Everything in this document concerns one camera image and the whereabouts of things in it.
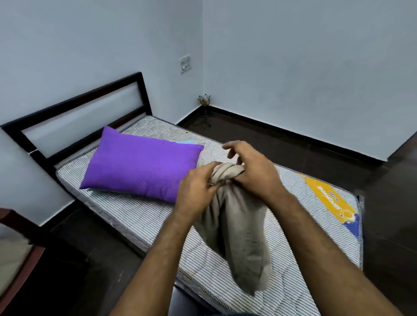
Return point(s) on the purple dotted pillow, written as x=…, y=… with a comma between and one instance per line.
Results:
x=140, y=166

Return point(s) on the dark wooden bed frame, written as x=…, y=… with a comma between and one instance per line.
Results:
x=75, y=101

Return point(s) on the beige striped bed sheet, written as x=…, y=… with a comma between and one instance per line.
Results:
x=11, y=260

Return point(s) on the white wall socket plate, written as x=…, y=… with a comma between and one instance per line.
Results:
x=185, y=63

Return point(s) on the white striped mattress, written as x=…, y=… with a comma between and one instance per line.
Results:
x=309, y=234

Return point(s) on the person's left forearm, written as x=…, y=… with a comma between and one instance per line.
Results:
x=156, y=270

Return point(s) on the person's right hand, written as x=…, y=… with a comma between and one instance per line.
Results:
x=260, y=172

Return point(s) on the light blue pillow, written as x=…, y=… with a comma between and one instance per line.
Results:
x=188, y=142

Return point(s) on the plain taupe bed sheet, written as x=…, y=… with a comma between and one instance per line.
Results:
x=244, y=234

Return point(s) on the person's right forearm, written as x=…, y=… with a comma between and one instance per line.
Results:
x=325, y=260

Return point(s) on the lotus shaped candle holder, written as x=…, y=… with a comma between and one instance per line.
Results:
x=204, y=100

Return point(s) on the maroon plastic chair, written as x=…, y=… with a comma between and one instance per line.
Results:
x=32, y=257

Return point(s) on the person's left hand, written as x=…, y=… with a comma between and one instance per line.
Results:
x=195, y=195

